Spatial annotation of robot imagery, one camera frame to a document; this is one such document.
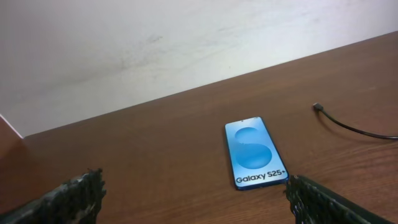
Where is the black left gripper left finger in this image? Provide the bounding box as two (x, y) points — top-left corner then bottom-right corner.
(1, 169), (106, 224)

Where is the blue Samsung Galaxy smartphone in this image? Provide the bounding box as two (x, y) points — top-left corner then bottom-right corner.
(224, 116), (290, 190)

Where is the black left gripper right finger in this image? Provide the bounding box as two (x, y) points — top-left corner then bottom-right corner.
(284, 175), (392, 224)

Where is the black USB charging cable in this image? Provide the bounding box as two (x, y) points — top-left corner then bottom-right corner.
(312, 102), (398, 141)

